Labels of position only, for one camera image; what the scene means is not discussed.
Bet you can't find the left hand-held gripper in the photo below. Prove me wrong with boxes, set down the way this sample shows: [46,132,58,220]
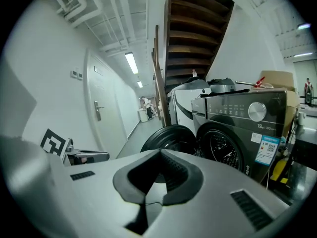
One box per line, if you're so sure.
[40,128,110,167]

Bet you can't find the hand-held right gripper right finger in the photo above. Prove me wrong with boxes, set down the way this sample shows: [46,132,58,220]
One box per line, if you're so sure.
[142,149,291,238]

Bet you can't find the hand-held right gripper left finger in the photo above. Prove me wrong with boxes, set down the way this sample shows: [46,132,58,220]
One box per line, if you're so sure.
[47,149,161,238]

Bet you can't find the black round washing machine door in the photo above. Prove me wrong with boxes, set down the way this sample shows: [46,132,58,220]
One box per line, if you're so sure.
[140,124,198,156]

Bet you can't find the white room door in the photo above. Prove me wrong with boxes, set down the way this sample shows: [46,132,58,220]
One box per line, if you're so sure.
[83,48,129,153]

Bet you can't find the dark grey washing machine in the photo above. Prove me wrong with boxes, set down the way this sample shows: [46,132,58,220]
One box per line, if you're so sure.
[190,89,288,184]

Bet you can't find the white round cabinet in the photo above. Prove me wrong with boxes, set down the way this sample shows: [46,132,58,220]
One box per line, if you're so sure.
[137,108,149,123]

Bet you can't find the yellow plastic object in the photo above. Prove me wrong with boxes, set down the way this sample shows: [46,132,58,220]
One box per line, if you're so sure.
[269,157,290,184]

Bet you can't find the blue white label sticker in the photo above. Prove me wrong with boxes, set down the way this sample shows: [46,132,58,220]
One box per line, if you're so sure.
[254,134,281,165]

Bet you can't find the small white sticker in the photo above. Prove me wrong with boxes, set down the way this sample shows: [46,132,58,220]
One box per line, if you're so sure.
[250,132,263,144]

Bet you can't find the white grey cleaning robot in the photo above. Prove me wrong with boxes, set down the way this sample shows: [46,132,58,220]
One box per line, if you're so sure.
[167,79,212,133]

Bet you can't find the silver round dial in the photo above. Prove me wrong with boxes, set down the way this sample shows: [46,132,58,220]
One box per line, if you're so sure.
[248,102,267,121]

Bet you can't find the black stone bench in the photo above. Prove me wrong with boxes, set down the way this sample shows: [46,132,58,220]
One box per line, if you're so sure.
[288,108,317,180]

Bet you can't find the white roll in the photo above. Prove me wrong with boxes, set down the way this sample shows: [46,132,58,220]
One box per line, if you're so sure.
[298,112,307,133]

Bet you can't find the open brown cardboard box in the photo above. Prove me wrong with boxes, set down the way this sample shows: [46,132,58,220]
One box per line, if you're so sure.
[259,70,301,138]

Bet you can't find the white ceiling pipes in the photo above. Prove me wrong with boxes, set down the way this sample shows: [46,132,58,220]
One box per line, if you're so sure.
[55,0,149,57]

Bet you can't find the brown wooden staircase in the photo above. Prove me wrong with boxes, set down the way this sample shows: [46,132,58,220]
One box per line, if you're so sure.
[151,0,235,128]

